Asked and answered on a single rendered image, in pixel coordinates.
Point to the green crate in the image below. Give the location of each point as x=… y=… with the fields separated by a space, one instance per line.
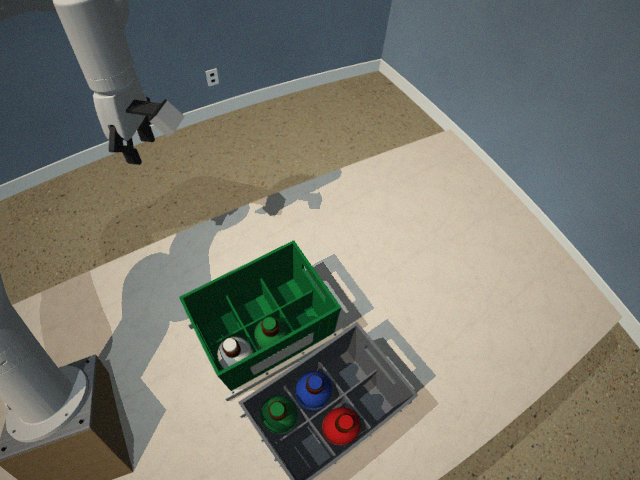
x=283 y=273

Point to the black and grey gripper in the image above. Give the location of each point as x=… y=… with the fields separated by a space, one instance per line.
x=116 y=122

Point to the red bottle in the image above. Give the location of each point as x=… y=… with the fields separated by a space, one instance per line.
x=337 y=424

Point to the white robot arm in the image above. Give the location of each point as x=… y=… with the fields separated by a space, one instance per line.
x=30 y=382

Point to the grey bottle crate with dividers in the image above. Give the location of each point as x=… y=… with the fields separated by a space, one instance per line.
x=348 y=361

